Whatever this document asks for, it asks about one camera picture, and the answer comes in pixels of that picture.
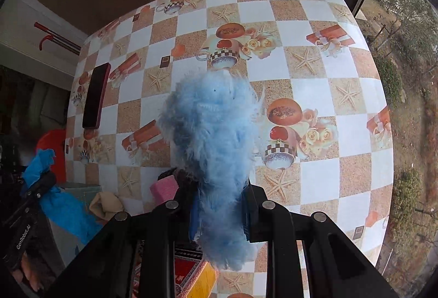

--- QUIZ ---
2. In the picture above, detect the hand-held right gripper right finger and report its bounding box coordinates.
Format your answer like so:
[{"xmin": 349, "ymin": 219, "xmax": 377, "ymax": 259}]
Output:
[{"xmin": 240, "ymin": 183, "xmax": 399, "ymax": 298}]

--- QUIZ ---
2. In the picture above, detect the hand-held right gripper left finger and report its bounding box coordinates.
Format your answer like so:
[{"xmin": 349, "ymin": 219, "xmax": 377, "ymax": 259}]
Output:
[{"xmin": 44, "ymin": 186, "xmax": 200, "ymax": 298}]

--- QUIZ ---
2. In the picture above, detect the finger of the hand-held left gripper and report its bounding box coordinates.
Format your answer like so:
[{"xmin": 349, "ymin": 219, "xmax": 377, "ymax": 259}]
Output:
[{"xmin": 20, "ymin": 171, "xmax": 58, "ymax": 213}]

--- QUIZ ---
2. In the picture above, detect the blue cloth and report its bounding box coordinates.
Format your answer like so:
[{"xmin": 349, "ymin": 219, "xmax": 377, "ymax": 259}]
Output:
[{"xmin": 22, "ymin": 148, "xmax": 103, "ymax": 245}]

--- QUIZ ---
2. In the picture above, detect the small pink foam strip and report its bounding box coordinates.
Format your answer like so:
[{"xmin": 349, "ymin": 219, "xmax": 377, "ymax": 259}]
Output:
[{"xmin": 151, "ymin": 175, "xmax": 179, "ymax": 208}]

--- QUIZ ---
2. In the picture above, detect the white cardboard box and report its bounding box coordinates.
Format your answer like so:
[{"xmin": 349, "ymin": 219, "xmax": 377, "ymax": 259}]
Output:
[{"xmin": 48, "ymin": 182, "xmax": 137, "ymax": 268}]

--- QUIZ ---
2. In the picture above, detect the light blue fluffy feather ball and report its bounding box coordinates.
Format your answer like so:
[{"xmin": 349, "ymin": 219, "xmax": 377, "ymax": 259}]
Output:
[{"xmin": 158, "ymin": 70, "xmax": 266, "ymax": 272}]

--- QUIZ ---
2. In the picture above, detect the person's left hand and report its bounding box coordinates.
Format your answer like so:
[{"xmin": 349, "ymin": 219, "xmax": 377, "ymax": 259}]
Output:
[{"xmin": 11, "ymin": 251, "xmax": 46, "ymax": 293}]

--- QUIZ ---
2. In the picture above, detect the red plastic stool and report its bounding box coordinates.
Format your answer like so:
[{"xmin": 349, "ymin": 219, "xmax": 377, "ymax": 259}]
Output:
[{"xmin": 36, "ymin": 128, "xmax": 67, "ymax": 182}]

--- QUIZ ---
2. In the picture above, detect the yellow cardboard box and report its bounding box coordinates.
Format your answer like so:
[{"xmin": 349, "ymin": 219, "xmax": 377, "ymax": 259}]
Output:
[{"xmin": 173, "ymin": 248, "xmax": 217, "ymax": 298}]

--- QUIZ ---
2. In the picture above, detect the beige cloth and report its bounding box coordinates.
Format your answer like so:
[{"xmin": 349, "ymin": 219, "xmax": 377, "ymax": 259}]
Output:
[{"xmin": 90, "ymin": 191, "xmax": 124, "ymax": 226}]

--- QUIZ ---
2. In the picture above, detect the pale folded bedding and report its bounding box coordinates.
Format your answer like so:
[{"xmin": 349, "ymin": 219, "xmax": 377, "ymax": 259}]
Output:
[{"xmin": 21, "ymin": 79, "xmax": 72, "ymax": 134}]

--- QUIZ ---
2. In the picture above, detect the dark smartphone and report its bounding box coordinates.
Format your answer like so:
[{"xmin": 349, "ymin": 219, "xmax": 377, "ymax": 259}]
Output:
[{"xmin": 82, "ymin": 62, "xmax": 112, "ymax": 130}]

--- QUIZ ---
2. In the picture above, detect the checkered printed tablecloth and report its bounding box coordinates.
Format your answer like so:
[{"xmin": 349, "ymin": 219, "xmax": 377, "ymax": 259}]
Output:
[{"xmin": 65, "ymin": 0, "xmax": 394, "ymax": 298}]

